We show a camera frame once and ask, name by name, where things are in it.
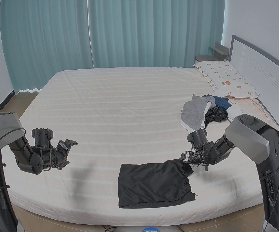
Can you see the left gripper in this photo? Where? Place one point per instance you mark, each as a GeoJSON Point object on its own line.
{"type": "Point", "coordinates": [59, 153]}

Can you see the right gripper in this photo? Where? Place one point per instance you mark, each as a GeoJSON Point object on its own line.
{"type": "Point", "coordinates": [190, 157]}

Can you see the black T-shirt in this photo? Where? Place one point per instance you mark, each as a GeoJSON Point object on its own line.
{"type": "Point", "coordinates": [149, 185]}

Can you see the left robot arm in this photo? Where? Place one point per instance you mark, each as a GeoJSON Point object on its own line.
{"type": "Point", "coordinates": [26, 151]}

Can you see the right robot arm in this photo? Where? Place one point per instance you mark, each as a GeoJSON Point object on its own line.
{"type": "Point", "coordinates": [248, 134]}

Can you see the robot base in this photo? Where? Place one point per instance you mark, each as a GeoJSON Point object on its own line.
{"type": "Point", "coordinates": [151, 230]}

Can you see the pile of clothes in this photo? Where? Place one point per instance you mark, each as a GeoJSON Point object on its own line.
{"type": "Point", "coordinates": [192, 112]}

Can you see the bed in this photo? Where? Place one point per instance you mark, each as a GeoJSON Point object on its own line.
{"type": "Point", "coordinates": [105, 117]}

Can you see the white printed pillow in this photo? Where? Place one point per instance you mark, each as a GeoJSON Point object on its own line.
{"type": "Point", "coordinates": [226, 78]}

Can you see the grey bedside table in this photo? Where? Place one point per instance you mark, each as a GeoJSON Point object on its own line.
{"type": "Point", "coordinates": [218, 51]}

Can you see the blue-green curtain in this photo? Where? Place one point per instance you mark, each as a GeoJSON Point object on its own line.
{"type": "Point", "coordinates": [45, 37]}
{"type": "Point", "coordinates": [154, 25]}

